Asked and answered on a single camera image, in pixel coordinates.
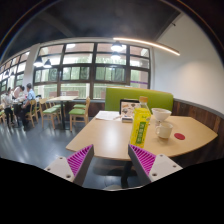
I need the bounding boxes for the flat round red coaster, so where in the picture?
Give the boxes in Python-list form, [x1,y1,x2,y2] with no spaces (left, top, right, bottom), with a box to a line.
[173,132,186,141]

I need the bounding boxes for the white ceramic mug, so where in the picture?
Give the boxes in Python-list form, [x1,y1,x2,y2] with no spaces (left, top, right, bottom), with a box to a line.
[155,121,175,140]

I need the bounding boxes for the yellow drink bottle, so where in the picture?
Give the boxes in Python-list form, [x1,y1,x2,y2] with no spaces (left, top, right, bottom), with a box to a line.
[129,95,152,149]

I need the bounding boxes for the white paper sheets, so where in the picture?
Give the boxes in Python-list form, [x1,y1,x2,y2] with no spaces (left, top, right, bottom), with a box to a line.
[95,110,122,122]

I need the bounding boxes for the black-framed tablet with pictures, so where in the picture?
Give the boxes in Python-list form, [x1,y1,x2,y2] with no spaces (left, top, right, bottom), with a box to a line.
[119,98,141,118]

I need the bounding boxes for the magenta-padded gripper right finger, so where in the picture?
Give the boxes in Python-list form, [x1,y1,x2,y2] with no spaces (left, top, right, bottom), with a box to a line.
[127,143,184,186]

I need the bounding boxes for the green upholstered bench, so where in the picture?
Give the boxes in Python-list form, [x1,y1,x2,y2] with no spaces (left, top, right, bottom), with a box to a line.
[104,87,175,113]

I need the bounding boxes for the white ceramic bowl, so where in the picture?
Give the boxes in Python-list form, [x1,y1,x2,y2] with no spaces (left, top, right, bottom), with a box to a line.
[151,107,173,123]

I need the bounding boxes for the black pendant ceiling lamps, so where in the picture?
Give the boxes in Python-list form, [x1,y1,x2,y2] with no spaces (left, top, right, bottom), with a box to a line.
[32,39,125,69]

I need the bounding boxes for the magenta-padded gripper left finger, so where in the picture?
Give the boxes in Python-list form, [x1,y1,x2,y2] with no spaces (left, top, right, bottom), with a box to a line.
[44,144,95,187]

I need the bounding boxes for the wooden dining table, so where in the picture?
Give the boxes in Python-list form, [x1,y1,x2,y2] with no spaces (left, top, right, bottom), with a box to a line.
[46,95,80,129]

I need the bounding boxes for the long curved light strip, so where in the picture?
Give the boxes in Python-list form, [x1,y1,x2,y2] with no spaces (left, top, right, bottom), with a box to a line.
[112,36,181,57]

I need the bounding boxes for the wooden chairs with green seats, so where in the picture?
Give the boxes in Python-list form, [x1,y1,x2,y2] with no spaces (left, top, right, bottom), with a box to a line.
[0,96,92,132]

